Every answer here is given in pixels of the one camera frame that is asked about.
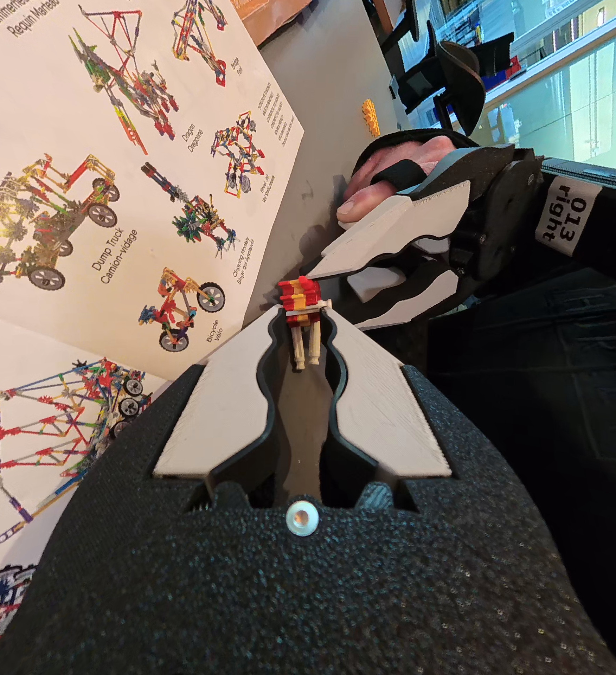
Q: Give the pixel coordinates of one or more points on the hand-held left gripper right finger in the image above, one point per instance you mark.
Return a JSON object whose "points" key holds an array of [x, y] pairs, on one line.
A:
{"points": [[392, 416]]}

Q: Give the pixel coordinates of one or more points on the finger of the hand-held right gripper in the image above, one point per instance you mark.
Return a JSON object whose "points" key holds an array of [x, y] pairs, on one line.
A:
{"points": [[434, 295], [392, 227]]}

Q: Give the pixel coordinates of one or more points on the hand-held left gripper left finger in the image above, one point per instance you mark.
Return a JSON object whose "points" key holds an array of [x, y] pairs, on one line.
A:
{"points": [[218, 416]]}

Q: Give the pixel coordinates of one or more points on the red plastic connector piece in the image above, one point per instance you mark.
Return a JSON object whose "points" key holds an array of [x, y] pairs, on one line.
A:
{"points": [[310, 287]]}

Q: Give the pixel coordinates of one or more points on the white plastic rod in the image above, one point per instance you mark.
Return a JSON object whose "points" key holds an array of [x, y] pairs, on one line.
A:
{"points": [[298, 348], [315, 345], [324, 305]]}

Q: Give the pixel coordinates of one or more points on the yellow toy brick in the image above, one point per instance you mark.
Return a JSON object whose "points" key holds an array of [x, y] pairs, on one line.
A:
{"points": [[371, 118]]}

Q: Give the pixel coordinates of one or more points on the white printed instruction sheet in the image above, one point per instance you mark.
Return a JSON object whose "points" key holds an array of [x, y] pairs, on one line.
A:
{"points": [[128, 132]]}

